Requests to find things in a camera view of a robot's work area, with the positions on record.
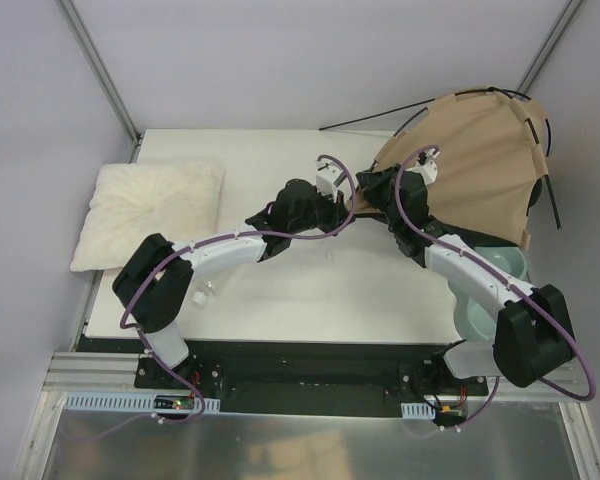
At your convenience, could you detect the white fluffy cushion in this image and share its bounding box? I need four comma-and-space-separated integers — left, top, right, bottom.
70, 157, 225, 272

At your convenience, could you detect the left circuit board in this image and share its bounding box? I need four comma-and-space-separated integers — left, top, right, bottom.
153, 395, 221, 414

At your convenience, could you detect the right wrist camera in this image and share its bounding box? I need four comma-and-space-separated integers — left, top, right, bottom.
411, 149, 439, 186

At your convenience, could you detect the right aluminium frame post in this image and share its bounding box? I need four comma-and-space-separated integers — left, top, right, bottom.
516, 0, 588, 95

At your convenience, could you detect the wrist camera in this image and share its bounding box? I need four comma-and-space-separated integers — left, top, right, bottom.
411, 149, 439, 186
315, 164, 351, 203

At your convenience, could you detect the clear plastic bottle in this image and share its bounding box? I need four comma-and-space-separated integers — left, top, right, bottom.
191, 280, 216, 308

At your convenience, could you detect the left aluminium frame post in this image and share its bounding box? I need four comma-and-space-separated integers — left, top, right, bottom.
56, 0, 142, 146

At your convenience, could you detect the right circuit board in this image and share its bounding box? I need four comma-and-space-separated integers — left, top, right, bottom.
400, 402, 466, 420

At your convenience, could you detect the green double pet bowl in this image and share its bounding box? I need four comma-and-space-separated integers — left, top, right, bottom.
448, 247, 528, 342

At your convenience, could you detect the beige pet tent fabric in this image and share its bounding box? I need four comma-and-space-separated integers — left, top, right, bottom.
369, 88, 549, 249

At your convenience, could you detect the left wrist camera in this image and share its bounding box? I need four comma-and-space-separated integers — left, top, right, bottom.
315, 164, 351, 203

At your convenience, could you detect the aluminium frame post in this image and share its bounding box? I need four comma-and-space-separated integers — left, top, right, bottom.
516, 0, 588, 95
56, 0, 142, 146

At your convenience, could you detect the circuit board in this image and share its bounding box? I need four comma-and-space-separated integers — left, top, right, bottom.
400, 402, 466, 420
153, 395, 221, 414

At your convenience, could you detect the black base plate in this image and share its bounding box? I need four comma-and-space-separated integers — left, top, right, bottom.
134, 340, 488, 418

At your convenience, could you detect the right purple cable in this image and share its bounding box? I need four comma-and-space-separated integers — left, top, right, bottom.
394, 144, 597, 436

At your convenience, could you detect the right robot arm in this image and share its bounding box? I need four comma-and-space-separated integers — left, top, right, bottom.
357, 167, 577, 395

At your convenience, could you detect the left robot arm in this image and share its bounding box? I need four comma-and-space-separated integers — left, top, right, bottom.
112, 179, 355, 389

